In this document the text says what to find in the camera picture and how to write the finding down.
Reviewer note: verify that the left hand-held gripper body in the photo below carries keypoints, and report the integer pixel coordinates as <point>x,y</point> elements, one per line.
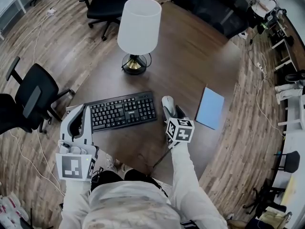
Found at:
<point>71,166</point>

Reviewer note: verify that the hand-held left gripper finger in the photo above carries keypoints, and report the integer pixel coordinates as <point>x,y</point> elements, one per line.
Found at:
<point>88,128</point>
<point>65,123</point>

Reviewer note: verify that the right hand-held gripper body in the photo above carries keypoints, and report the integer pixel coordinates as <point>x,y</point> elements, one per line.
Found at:
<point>181,131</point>

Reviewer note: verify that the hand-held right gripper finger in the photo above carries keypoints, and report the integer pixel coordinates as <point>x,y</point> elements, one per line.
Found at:
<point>180,113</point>
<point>166,116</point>

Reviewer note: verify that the grey computer mouse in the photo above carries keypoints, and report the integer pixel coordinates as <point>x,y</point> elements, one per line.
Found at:
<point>168,104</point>

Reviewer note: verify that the black keyboard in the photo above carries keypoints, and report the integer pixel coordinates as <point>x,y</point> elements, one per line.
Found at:
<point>121,111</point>

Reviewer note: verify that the person's right forearm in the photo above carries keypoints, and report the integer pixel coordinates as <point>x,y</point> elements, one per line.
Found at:
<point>190,187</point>

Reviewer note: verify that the person's left forearm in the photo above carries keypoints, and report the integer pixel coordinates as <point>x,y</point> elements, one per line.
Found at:
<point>75,204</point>

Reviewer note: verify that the blue notebook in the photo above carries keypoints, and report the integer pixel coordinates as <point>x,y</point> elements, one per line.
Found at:
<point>210,108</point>

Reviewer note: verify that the person's white shoe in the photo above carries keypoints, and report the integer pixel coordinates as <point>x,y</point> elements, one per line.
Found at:
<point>126,168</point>
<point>111,163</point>

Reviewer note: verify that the person's black shorts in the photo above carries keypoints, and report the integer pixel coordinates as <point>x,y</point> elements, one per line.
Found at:
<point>112,178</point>

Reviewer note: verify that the person's light patterned shirt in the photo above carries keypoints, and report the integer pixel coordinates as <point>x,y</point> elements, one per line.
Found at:
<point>131,206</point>

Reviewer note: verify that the pile of white packets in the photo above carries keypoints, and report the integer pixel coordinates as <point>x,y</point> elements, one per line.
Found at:
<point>10,212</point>

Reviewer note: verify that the white power strip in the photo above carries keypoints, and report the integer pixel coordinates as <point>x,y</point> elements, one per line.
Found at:
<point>261,66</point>

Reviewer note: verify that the white shade table lamp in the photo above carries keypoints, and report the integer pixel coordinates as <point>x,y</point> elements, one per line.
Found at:
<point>139,25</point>

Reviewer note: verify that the small black chair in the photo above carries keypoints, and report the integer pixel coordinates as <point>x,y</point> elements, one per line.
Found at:
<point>289,160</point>

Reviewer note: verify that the white charger block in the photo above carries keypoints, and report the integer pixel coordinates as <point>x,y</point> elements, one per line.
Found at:
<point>50,11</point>

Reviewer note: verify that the white side table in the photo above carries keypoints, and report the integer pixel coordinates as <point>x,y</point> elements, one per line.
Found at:
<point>295,118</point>

